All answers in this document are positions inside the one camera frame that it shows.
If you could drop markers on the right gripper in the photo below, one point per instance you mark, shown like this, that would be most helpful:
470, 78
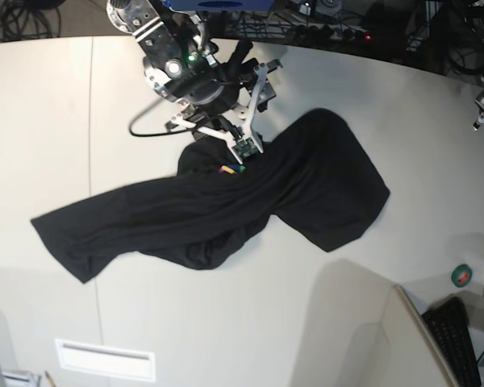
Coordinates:
186, 72

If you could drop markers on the blue box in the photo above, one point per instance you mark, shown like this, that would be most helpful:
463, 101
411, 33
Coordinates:
218, 5

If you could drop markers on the black power strip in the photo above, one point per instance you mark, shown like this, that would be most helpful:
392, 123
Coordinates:
335, 32

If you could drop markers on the black keyboard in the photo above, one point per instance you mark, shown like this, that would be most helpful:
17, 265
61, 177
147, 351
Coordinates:
449, 327

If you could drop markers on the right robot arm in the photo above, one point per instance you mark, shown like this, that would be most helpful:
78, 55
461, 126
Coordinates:
152, 23

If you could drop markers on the black t-shirt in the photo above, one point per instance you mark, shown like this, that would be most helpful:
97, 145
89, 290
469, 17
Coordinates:
315, 176

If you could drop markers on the green tape roll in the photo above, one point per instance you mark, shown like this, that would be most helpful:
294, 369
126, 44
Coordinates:
461, 275

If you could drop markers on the white cable slot cover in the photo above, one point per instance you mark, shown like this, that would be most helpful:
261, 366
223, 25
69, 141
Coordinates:
106, 361

